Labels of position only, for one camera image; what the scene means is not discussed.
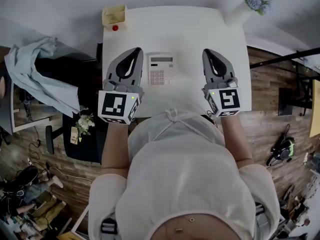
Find white vase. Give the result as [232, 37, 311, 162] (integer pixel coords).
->
[224, 0, 254, 26]

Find white shoe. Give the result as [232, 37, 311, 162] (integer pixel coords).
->
[48, 175, 65, 189]

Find black office chair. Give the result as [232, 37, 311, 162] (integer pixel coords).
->
[34, 41, 109, 165]

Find black bag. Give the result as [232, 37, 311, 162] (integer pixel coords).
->
[16, 165, 40, 187]

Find person's left forearm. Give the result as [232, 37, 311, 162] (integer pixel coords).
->
[100, 120, 133, 178]

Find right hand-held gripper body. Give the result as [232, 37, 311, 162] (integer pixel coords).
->
[201, 77, 243, 119]

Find wooden tag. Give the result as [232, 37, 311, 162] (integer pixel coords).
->
[70, 126, 79, 144]

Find white pink-keyed calculator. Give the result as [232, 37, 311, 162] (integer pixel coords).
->
[146, 52, 177, 87]

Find person's white shirt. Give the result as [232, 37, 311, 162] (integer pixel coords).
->
[88, 108, 281, 240]

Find person's right forearm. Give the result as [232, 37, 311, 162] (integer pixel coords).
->
[219, 114, 255, 170]

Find white table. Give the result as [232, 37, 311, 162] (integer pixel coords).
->
[101, 5, 252, 120]

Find black and green headset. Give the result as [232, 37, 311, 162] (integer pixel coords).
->
[265, 123, 296, 167]

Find black flat stand base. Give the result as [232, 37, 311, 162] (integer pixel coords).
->
[277, 87, 294, 117]

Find white flower bouquet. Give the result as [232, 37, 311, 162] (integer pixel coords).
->
[74, 113, 96, 143]

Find light blue cloth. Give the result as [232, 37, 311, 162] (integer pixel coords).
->
[3, 36, 81, 118]

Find blue artificial flowers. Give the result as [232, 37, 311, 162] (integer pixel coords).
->
[241, 0, 273, 16]

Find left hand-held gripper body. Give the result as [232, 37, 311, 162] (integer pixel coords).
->
[97, 77, 146, 126]

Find yellow board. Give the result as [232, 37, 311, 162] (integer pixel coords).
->
[308, 79, 320, 138]

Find grey strap buckle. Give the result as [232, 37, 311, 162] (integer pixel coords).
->
[100, 217, 118, 235]

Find yellow storage box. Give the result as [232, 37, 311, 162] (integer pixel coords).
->
[101, 4, 128, 26]

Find black metal rack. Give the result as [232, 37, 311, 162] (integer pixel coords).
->
[249, 46, 320, 116]

